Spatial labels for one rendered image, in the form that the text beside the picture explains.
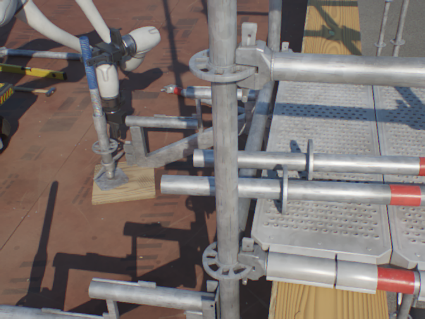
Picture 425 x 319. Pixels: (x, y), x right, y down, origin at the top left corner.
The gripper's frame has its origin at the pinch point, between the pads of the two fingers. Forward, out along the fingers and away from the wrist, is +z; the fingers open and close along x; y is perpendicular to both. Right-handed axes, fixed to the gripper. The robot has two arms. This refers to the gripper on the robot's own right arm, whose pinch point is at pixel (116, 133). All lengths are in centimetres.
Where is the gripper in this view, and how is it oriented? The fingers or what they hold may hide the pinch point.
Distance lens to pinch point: 261.1
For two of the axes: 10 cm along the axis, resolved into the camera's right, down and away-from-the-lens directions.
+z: 0.3, 8.1, 5.8
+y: -4.3, 5.3, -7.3
